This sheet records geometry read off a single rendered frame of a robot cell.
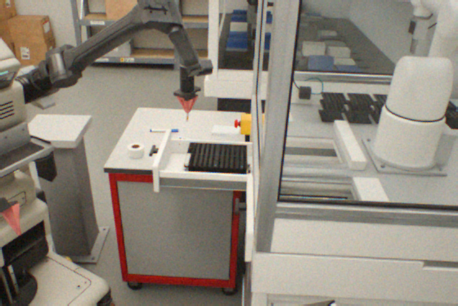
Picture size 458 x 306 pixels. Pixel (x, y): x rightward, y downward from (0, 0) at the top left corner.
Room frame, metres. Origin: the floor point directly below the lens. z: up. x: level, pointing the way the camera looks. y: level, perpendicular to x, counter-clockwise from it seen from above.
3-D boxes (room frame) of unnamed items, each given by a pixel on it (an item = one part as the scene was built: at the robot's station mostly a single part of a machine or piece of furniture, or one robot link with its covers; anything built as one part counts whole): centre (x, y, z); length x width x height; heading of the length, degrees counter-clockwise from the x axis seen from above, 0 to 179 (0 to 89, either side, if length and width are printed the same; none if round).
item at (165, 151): (1.33, 0.23, 0.87); 0.29 x 0.02 x 0.11; 178
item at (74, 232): (1.79, 0.84, 0.38); 0.30 x 0.30 x 0.76; 1
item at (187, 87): (1.56, 0.16, 1.08); 0.10 x 0.07 x 0.07; 148
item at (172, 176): (1.32, 0.02, 0.86); 0.40 x 0.26 x 0.06; 88
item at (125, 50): (5.18, 1.44, 0.22); 0.40 x 0.30 x 0.17; 91
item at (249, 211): (1.01, -0.08, 0.87); 0.29 x 0.02 x 0.11; 178
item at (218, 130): (1.79, 0.01, 0.77); 0.13 x 0.09 x 0.02; 85
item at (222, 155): (1.32, 0.03, 0.87); 0.22 x 0.18 x 0.06; 88
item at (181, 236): (1.74, 0.20, 0.38); 0.62 x 0.58 x 0.76; 178
